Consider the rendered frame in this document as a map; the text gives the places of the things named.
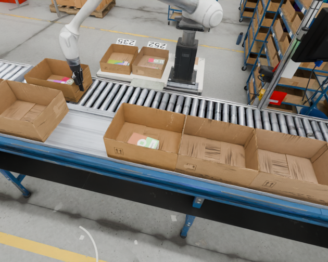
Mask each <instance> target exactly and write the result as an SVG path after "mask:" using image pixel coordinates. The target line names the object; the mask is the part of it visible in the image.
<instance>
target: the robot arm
mask: <svg viewBox="0 0 328 262"><path fill-rule="evenodd" d="M158 1H160V2H162V3H165V4H167V5H170V6H172V7H175V8H177V9H179V10H182V15H180V16H175V18H174V20H176V21H179V22H180V23H179V26H180V27H189V28H198V29H202V27H203V26H205V27H207V28H214V27H216V26H217V25H218V24H219V23H220V22H221V20H222V17H223V10H222V7H221V5H220V4H219V3H218V2H217V1H216V0H158ZM101 2H102V0H87V2H86V3H85V4H84V5H83V7H82V8H81V9H80V11H79V12H78V13H77V14H76V16H75V17H74V18H73V20H72V21H71V22H70V23H69V24H66V25H65V26H64V27H63V28H62V29H61V30H60V35H59V43H60V46H61V50H62V52H63V54H64V55H65V58H66V61H67V64H68V65H69V67H70V70H71V71H72V74H73V76H71V77H72V78H73V80H74V82H75V84H76V85H78V86H79V89H80V91H84V87H83V72H82V70H83V69H82V68H81V65H80V63H81V61H80V57H79V49H78V44H77V42H78V38H79V35H80V33H79V27H80V25H81V23H82V22H83V21H84V20H85V19H86V18H87V17H88V16H89V15H90V14H91V13H92V12H93V11H94V10H95V9H96V8H97V7H98V6H99V4H100V3H101ZM202 25H203V26H202Z"/></svg>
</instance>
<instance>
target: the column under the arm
mask: <svg viewBox="0 0 328 262"><path fill-rule="evenodd" d="M197 48H198V40H196V39H195V40H194V44H193V45H185V44H183V43H182V37H179V38H178V42H177V44H176V50H175V60H174V66H172V67H171V70H170V74H169V77H168V81H169V82H176V83H182V84H189V85H195V84H196V76H197V70H196V69H194V65H195V59H196V54H197Z"/></svg>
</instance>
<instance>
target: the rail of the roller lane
mask: <svg viewBox="0 0 328 262"><path fill-rule="evenodd" d="M0 62H2V63H3V64H6V63H8V64H10V65H12V64H14V65H15V66H22V67H29V66H30V65H29V64H24V63H18V62H12V61H7V60H1V59H0ZM91 77H92V80H93V81H95V80H99V81H100V83H101V82H102V81H105V82H106V83H107V85H108V83H109V82H111V83H113V87H114V86H115V84H119V85H120V88H121V87H122V85H126V86H127V89H126V92H127V90H128V88H129V87H130V86H131V85H130V83H126V82H121V81H115V80H109V79H105V78H100V77H94V76H91ZM133 87H134V91H135V89H136V88H137V86H133ZM120 88H119V90H120ZM139 88H140V89H141V92H140V94H141V93H142V91H143V89H147V90H148V93H147V96H148V94H149V92H150V91H151V90H154V91H155V95H154V97H156V94H157V92H158V91H160V92H162V96H161V98H163V96H164V93H168V94H169V99H168V100H170V98H171V95H172V94H175V95H176V101H178V97H179V96H180V95H182V96H183V97H184V100H183V102H184V103H185V99H186V97H191V104H192V103H193V99H194V98H197V99H198V100H199V102H198V106H199V105H200V101H201V100H203V99H204V100H206V107H207V106H208V102H209V101H213V108H215V105H216V103H217V102H220V103H221V110H223V105H224V104H228V105H229V111H231V106H232V105H235V106H236V109H237V113H238V108H239V107H244V111H245V114H246V109H247V108H251V109H252V112H253V116H254V110H258V109H257V106H251V105H246V104H242V103H236V102H230V101H225V100H220V99H214V98H207V97H202V96H197V95H191V94H186V93H180V92H177V91H171V90H165V89H163V90H157V89H150V88H144V87H139ZM112 89H113V88H112ZM134 91H133V93H134ZM259 111H260V115H261V113H262V112H263V111H267V112H268V116H269V114H270V113H272V112H274V113H275V114H276V118H277V116H278V115H279V114H283V115H284V118H285V117H286V116H288V115H290V116H292V118H293V119H294V118H295V117H299V118H300V120H302V119H308V120H309V122H310V121H312V120H316V121H317V123H319V122H325V124H326V125H327V124H328V120H327V119H322V118H318V117H313V116H307V115H301V114H296V113H290V112H285V111H279V110H273V109H268V108H263V109H262V110H260V109H259ZM261 117H262V115H261ZM269 118H270V117H269ZM277 120H278V119H277ZM285 121H286V120H285Z"/></svg>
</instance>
